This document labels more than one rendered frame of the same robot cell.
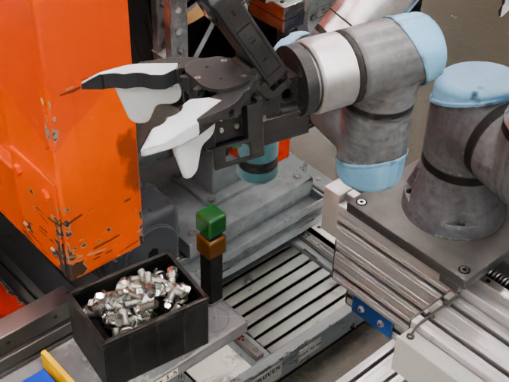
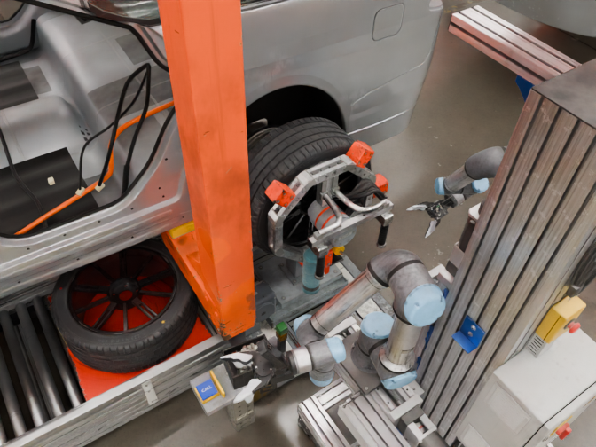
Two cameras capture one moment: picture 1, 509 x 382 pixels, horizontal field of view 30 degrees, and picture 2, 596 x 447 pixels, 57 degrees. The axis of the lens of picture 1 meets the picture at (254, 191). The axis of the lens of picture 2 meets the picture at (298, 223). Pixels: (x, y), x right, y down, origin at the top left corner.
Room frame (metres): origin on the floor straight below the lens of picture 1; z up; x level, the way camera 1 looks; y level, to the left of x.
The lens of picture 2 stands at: (0.02, -0.14, 2.68)
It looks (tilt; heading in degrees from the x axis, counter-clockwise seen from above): 48 degrees down; 8
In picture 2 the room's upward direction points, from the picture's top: 3 degrees clockwise
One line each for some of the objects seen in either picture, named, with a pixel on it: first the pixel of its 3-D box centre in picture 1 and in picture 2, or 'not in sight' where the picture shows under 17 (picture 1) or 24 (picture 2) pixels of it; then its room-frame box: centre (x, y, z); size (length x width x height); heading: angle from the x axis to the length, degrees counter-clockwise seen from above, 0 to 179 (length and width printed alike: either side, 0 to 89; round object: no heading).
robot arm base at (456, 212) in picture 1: (458, 180); (372, 348); (1.08, -0.29, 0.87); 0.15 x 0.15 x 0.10
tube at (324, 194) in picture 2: not in sight; (322, 208); (1.59, -0.02, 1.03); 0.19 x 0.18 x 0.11; 43
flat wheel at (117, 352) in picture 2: not in sight; (128, 301); (1.40, 0.87, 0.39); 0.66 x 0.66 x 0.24
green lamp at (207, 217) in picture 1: (210, 221); (281, 328); (1.24, 0.07, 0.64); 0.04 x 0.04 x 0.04; 43
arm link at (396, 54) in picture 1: (385, 58); (325, 353); (0.84, -0.13, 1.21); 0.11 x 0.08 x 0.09; 119
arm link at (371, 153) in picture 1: (365, 128); (320, 364); (0.85, -0.12, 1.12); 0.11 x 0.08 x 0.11; 29
